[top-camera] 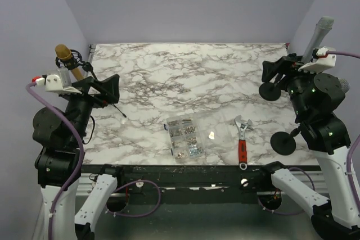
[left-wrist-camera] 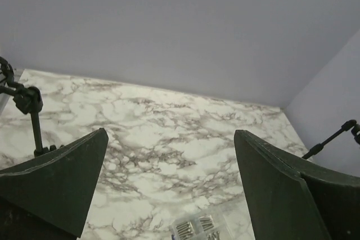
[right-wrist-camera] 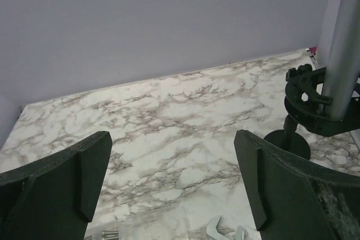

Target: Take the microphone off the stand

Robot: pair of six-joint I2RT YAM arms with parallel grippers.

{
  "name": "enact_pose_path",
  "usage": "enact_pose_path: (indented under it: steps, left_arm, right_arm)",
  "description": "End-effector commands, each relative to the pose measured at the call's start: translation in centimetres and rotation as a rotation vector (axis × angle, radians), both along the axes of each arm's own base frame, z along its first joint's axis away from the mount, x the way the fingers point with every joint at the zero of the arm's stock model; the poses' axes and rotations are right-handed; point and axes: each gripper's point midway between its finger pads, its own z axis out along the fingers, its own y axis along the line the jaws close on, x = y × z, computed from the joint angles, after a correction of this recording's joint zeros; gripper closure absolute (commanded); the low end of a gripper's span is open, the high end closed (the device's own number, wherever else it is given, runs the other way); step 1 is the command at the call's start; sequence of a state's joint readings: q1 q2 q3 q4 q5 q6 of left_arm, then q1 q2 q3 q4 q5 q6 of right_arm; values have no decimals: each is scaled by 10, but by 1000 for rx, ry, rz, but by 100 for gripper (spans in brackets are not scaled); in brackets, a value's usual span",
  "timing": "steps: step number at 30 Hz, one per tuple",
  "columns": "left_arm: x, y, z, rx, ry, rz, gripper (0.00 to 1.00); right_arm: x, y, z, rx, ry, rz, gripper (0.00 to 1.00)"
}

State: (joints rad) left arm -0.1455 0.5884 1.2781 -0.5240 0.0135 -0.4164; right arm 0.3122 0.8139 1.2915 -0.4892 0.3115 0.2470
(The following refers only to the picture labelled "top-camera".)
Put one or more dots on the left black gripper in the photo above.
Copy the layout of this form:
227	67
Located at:
108	88

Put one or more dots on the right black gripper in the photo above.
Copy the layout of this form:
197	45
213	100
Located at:
292	71

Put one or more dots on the black tripod microphone stand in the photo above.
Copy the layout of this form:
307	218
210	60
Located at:
85	68

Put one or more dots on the gold microphone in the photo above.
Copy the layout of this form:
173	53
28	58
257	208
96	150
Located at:
64	54

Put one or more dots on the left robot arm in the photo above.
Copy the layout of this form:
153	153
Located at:
60	128

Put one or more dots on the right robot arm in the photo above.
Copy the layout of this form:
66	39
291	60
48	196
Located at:
314	95

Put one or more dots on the grey microphone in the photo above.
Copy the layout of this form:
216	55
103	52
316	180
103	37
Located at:
322	28

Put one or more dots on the black round-base clip stand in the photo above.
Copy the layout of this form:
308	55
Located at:
284	143

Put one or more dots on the small white paper scrap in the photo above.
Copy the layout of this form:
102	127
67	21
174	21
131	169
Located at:
211	136

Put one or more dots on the clear plastic screw box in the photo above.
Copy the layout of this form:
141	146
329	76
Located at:
185	138

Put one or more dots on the black round-base shock-mount stand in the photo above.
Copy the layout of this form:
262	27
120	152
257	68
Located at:
269	91

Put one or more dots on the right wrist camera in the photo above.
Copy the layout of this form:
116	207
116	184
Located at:
322	61

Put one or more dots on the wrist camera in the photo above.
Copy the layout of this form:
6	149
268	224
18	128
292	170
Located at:
322	61
56	81

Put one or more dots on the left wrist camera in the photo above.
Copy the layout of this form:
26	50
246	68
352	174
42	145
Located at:
56	81

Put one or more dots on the cork-handle silver-head microphone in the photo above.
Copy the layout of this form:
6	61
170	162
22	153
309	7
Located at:
344	85

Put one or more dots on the red-handled adjustable wrench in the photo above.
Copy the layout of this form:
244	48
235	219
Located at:
242	127

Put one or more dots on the black front mounting rail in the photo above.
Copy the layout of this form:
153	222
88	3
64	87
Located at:
193	184

